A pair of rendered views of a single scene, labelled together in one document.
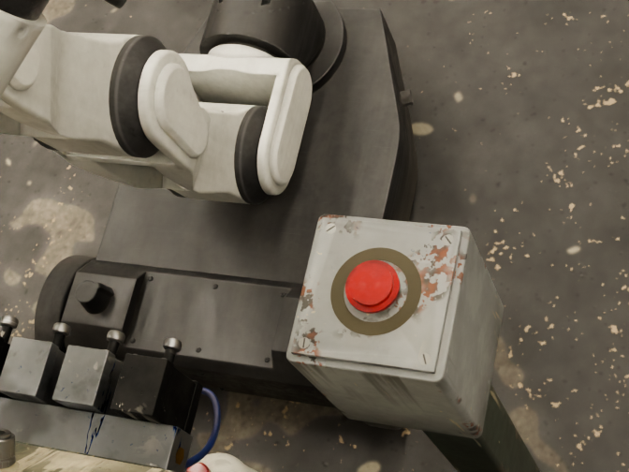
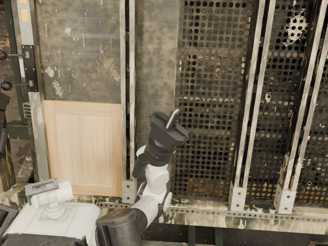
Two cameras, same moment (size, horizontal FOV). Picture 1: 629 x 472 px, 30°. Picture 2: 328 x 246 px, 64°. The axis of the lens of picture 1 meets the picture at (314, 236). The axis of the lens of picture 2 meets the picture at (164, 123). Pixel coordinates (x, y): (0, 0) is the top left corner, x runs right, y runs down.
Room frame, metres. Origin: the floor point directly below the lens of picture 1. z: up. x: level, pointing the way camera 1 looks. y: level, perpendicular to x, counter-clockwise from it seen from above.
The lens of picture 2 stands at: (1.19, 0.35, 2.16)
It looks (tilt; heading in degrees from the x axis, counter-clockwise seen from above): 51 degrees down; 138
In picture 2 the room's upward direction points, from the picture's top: straight up
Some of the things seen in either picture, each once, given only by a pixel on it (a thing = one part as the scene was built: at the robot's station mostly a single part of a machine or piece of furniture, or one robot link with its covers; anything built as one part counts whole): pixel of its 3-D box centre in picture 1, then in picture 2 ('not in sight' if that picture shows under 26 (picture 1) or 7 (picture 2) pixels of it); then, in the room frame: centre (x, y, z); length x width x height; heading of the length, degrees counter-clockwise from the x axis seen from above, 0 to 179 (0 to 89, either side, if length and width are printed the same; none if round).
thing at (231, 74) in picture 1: (231, 124); not in sight; (1.03, 0.00, 0.28); 0.21 x 0.20 x 0.13; 134
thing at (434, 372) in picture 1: (403, 331); not in sight; (0.36, -0.01, 0.84); 0.12 x 0.12 x 0.18; 44
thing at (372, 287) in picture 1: (373, 288); not in sight; (0.36, -0.01, 0.93); 0.04 x 0.04 x 0.02
